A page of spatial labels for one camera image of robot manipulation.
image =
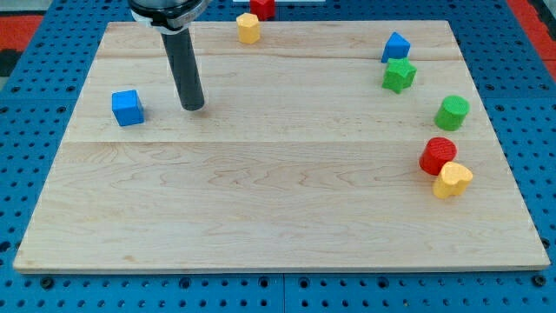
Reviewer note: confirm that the light wooden board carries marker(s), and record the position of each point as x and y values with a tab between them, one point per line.
299	161

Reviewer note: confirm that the yellow hexagon block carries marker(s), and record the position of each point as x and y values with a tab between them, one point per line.
248	28

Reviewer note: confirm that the blue cube block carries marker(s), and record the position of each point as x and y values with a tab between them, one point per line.
127	107

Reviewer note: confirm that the blue pentagon block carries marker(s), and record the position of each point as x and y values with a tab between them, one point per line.
396	47

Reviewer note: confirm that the black cylindrical robot pointer rod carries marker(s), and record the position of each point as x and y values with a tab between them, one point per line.
181	56

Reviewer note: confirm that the red cylinder block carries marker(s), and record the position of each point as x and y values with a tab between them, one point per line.
437	152

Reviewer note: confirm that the green cylinder block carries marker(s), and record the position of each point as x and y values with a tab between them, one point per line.
452	113

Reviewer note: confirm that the red cube block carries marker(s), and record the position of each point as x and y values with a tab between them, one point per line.
263	9

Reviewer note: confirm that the yellow heart block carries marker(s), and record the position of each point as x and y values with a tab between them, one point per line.
452	180

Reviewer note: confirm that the green star block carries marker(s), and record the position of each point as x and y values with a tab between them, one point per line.
399	74

